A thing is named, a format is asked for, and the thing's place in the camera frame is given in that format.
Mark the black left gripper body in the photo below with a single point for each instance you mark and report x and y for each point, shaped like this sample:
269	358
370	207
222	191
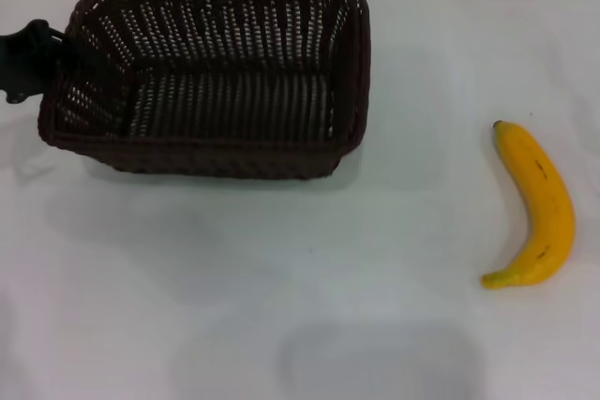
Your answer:
25	63

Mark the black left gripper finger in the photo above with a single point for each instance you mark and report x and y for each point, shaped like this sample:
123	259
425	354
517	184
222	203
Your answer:
80	57

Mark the yellow banana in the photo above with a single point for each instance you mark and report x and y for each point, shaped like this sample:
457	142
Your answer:
548	194

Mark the dark brown woven basket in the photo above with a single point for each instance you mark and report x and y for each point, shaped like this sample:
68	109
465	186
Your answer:
225	156

